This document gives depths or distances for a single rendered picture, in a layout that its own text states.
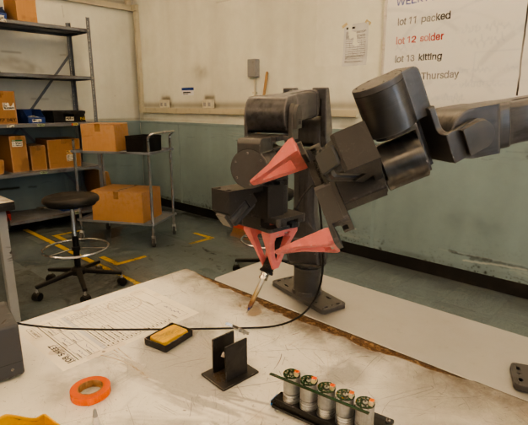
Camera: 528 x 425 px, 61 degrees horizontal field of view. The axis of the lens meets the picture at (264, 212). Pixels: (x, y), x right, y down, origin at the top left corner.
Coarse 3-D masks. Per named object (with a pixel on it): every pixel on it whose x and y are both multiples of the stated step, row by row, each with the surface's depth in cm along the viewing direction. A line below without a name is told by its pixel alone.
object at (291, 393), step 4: (292, 380) 64; (296, 380) 64; (284, 384) 64; (288, 384) 64; (284, 388) 65; (288, 388) 64; (292, 388) 64; (296, 388) 64; (284, 392) 65; (288, 392) 64; (292, 392) 64; (296, 392) 64; (284, 396) 65; (288, 396) 64; (292, 396) 64; (296, 396) 64; (284, 400) 65; (288, 400) 64; (292, 400) 64; (296, 400) 65
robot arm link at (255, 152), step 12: (300, 108) 70; (288, 120) 69; (300, 120) 71; (252, 132) 74; (288, 132) 69; (240, 144) 64; (252, 144) 63; (264, 144) 65; (240, 156) 64; (252, 156) 64; (264, 156) 64; (240, 168) 65; (252, 168) 64; (240, 180) 65
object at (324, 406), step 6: (318, 390) 61; (318, 396) 62; (318, 402) 62; (324, 402) 61; (330, 402) 61; (318, 408) 62; (324, 408) 61; (330, 408) 61; (318, 414) 62; (324, 414) 61; (330, 414) 61
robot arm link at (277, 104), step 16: (256, 96) 71; (272, 96) 70; (288, 96) 69; (304, 96) 82; (320, 96) 89; (256, 112) 69; (272, 112) 68; (304, 112) 83; (320, 112) 95; (256, 128) 71; (272, 128) 70
